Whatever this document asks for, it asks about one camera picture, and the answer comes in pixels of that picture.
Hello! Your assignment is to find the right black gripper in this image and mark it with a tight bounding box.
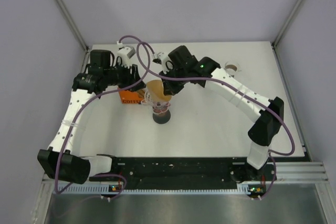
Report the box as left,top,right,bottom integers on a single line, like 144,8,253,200
159,66,188,97

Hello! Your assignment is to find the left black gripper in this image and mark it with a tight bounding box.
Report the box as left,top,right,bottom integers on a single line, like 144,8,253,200
103,60,145,92

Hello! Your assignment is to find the single brown paper filter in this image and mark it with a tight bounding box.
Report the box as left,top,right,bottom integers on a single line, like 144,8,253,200
146,80,172,102

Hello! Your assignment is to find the orange coffee filter box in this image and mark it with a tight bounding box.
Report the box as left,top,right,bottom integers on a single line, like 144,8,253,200
119,89,145,104

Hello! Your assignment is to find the clear glass dripper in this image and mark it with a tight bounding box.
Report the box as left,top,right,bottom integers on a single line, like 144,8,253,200
141,91,171,116

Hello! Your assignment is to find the glass carafe with red rim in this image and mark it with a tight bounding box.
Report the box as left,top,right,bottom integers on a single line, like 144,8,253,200
152,102,171,124

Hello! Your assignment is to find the glass cup with brown band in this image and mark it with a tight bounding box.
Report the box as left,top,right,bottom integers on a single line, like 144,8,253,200
225,61,242,72

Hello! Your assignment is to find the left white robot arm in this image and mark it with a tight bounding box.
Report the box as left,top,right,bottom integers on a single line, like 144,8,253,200
37,46,145,184

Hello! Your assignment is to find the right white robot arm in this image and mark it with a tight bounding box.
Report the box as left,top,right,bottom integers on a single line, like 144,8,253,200
154,46,284,180

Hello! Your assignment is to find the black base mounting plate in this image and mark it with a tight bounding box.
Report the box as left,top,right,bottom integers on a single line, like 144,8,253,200
89,157,275,190

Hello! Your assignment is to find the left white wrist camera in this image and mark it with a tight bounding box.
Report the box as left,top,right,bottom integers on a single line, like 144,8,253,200
117,42,136,68

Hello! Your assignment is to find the grey slotted cable duct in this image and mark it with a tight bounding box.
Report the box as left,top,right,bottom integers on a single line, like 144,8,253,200
53,183,266,196

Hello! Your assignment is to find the aluminium frame rail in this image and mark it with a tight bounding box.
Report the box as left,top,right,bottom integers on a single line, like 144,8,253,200
41,162,329,183

